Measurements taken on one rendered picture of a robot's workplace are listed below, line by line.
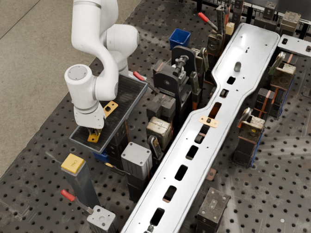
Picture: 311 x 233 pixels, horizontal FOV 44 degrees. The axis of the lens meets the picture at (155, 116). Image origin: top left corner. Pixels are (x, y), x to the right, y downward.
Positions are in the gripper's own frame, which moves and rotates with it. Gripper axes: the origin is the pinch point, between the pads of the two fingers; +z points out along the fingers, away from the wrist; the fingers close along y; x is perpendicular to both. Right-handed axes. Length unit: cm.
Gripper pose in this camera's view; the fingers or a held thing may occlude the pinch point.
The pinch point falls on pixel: (94, 129)
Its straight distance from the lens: 145.0
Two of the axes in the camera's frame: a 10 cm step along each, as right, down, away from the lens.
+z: 0.3, 5.7, 8.2
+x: 2.1, -8.0, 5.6
